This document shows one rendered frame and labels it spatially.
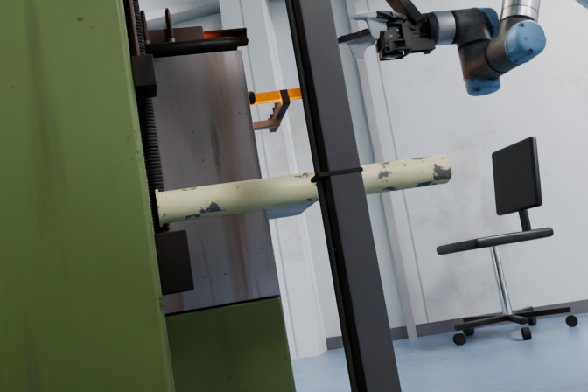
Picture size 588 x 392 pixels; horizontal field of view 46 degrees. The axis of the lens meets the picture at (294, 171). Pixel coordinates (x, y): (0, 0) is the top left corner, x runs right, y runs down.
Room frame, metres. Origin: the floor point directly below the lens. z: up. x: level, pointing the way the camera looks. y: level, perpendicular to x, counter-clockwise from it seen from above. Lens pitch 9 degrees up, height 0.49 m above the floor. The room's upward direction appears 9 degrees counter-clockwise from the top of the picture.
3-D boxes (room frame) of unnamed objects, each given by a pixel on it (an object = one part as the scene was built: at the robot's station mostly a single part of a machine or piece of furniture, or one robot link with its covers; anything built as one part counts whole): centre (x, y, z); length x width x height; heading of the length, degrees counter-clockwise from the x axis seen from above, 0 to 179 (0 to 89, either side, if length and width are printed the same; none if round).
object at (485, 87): (1.47, -0.44, 0.88); 0.11 x 0.08 x 0.11; 21
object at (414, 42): (1.46, -0.28, 0.97); 0.12 x 0.08 x 0.09; 102
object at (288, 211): (1.85, 0.12, 0.69); 0.40 x 0.30 x 0.02; 10
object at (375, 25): (1.38, -0.21, 0.97); 0.09 x 0.03 x 0.06; 138
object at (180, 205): (1.02, -0.02, 0.62); 0.44 x 0.05 x 0.05; 103
